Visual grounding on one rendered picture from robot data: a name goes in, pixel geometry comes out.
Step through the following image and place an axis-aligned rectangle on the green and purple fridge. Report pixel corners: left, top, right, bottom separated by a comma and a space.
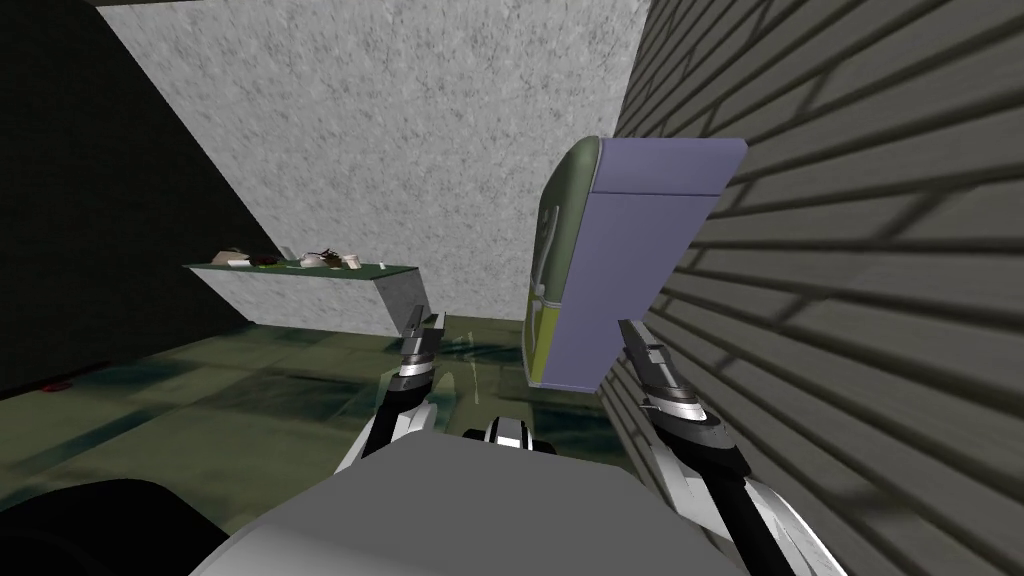
521, 135, 750, 394

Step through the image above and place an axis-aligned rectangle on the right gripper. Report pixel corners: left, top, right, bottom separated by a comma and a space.
616, 318, 699, 405

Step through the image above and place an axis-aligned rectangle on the pale curved fridge handle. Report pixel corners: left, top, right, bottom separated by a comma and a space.
531, 204, 561, 299

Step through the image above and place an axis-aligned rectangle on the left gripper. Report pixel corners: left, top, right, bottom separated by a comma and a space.
397, 304, 447, 366

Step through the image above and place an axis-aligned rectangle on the grey counter with green top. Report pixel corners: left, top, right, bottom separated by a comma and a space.
183, 247, 434, 338

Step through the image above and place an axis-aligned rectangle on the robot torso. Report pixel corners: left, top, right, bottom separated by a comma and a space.
187, 415, 751, 576

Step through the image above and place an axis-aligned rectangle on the green fridge door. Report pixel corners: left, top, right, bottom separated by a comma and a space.
521, 135, 603, 385

